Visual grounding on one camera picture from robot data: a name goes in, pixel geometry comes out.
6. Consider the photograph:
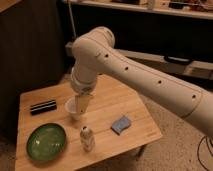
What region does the yellow wooden gripper finger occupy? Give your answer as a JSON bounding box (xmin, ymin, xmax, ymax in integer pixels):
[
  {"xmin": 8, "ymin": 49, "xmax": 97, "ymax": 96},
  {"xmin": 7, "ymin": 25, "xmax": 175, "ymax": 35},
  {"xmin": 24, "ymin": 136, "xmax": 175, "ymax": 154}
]
[{"xmin": 75, "ymin": 94, "xmax": 92, "ymax": 114}]

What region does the green ceramic bowl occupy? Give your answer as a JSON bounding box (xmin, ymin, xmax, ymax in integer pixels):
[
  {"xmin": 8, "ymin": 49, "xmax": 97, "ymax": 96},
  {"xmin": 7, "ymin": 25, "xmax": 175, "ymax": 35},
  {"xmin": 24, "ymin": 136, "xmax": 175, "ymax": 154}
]
[{"xmin": 26, "ymin": 123, "xmax": 66, "ymax": 162}]

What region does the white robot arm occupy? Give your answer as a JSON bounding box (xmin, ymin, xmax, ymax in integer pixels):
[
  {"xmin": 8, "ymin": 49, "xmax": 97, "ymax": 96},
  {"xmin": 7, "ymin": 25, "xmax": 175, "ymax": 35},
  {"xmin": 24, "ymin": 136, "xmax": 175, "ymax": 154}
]
[{"xmin": 71, "ymin": 27, "xmax": 213, "ymax": 139}]

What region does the black striped box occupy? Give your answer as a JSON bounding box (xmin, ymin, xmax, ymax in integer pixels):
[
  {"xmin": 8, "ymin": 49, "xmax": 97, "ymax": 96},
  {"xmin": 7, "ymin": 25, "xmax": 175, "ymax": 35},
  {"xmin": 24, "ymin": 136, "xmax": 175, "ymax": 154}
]
[{"xmin": 30, "ymin": 100, "xmax": 57, "ymax": 115}]

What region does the wooden folding table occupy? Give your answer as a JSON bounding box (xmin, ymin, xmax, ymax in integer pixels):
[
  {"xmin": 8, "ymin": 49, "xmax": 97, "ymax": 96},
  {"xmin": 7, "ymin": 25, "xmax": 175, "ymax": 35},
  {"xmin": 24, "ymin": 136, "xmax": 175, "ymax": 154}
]
[{"xmin": 15, "ymin": 75, "xmax": 162, "ymax": 171}]

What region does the small white patterned bottle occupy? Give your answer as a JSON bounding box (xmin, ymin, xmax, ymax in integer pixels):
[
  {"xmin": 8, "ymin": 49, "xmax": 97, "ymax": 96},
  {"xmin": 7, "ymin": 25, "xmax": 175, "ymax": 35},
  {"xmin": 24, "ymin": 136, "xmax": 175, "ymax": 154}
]
[{"xmin": 80, "ymin": 126, "xmax": 95, "ymax": 152}]

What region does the blue sponge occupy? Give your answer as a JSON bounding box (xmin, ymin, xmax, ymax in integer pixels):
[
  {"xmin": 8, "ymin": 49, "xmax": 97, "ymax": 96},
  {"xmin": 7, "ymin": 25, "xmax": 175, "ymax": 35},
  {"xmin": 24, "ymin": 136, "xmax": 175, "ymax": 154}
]
[{"xmin": 111, "ymin": 116, "xmax": 131, "ymax": 135}]

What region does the metal vertical pole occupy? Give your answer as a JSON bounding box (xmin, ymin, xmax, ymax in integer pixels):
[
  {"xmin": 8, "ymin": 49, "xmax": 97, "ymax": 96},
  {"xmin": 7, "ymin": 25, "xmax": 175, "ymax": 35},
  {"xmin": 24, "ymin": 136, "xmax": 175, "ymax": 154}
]
[{"xmin": 67, "ymin": 0, "xmax": 77, "ymax": 40}]

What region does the long wooden shelf beam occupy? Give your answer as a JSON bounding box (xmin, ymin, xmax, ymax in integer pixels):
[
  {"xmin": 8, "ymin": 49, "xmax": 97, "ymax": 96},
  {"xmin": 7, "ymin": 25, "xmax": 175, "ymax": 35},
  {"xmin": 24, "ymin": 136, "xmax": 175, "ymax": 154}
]
[{"xmin": 65, "ymin": 40, "xmax": 213, "ymax": 83}]

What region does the black cable on floor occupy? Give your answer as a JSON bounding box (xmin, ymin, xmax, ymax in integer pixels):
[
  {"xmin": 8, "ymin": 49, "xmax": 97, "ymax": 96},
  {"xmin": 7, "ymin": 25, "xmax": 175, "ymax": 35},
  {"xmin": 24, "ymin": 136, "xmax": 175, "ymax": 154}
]
[{"xmin": 196, "ymin": 134, "xmax": 213, "ymax": 171}]

